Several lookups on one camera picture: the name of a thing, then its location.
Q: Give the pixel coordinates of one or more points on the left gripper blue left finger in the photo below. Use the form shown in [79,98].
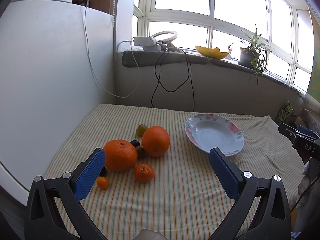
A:
[87,172]

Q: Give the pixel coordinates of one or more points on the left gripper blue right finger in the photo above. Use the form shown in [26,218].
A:
[228,174]

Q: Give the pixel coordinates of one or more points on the small orange kumquat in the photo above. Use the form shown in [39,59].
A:
[102,183]

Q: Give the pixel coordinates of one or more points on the large dimpled orange with stem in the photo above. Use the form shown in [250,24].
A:
[120,155]

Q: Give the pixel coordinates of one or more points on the floral white plate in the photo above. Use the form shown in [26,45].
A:
[207,131]

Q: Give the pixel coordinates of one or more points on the small mandarin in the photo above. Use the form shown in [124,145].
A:
[143,173]

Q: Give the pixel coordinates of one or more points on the brown kiwi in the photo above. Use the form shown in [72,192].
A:
[140,152]

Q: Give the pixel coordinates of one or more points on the large smooth orange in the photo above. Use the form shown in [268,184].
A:
[156,141]

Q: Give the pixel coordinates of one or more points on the right hand white glove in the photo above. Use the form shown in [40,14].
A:
[310,173]

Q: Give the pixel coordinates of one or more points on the small dark grape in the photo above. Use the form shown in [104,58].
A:
[103,172]

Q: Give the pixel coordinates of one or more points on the green snack packet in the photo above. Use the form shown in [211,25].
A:
[286,114]

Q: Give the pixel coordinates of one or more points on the striped table cloth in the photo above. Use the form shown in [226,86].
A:
[185,200]

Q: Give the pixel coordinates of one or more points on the dark purple plum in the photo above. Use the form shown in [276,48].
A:
[135,143]

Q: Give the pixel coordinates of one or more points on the green yellow plum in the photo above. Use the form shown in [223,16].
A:
[140,130]

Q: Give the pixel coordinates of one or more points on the potted spider plant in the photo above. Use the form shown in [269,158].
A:
[254,54]

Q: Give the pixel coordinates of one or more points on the white cabinet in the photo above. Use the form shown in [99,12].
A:
[56,66]

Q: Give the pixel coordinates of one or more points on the grey window sill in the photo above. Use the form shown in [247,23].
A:
[140,58]

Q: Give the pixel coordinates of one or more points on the white power strip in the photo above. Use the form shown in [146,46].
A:
[149,44]

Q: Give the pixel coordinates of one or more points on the white window frame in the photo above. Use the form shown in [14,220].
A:
[283,26]

